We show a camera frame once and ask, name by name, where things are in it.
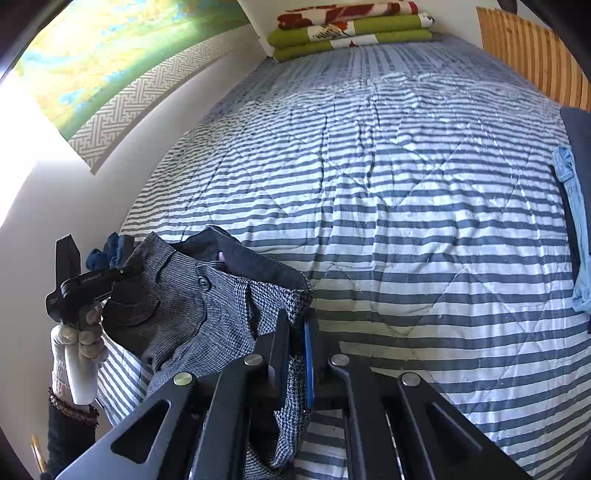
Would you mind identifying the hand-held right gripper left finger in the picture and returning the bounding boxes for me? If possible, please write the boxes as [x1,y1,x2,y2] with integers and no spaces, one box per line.
[55,308,293,480]

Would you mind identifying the thin wooden stick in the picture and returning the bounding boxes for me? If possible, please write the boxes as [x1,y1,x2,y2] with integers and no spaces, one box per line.
[30,434,48,475]

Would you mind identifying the striped blue white bedspread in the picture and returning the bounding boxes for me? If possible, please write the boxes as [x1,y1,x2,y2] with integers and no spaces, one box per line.
[95,39,583,480]

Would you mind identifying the person's left forearm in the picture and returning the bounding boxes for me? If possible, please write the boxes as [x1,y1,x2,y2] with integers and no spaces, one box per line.
[46,387,100,478]

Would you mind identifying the person's left hand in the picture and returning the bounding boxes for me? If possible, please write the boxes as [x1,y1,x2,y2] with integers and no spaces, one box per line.
[50,305,110,393]

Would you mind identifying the grey houndstooth pants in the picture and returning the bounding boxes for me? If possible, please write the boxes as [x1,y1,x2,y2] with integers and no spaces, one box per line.
[102,225,315,480]

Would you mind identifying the dark blue knit cloth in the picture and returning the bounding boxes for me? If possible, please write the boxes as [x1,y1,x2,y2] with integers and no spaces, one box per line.
[85,233,136,274]

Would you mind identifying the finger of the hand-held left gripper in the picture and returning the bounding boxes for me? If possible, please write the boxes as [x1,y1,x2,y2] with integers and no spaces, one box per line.
[110,263,139,283]

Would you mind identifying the red floral folded blanket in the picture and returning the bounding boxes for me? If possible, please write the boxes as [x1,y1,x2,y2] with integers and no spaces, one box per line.
[277,0,419,29]

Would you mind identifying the green yellow wall poster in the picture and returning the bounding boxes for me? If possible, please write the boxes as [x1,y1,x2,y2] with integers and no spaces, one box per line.
[14,0,252,175]

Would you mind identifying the wooden slatted bed rail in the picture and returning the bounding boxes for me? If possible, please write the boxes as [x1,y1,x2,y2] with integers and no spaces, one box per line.
[476,6,591,112]

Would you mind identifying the light blue garment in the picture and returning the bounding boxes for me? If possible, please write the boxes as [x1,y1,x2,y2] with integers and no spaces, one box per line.
[553,145,591,315]

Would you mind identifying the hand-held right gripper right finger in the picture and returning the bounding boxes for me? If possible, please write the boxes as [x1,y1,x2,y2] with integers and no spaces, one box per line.
[302,308,532,480]

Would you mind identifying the green floral folded blanket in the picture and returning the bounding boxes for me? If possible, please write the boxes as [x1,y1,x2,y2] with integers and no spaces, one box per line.
[268,14,437,63]

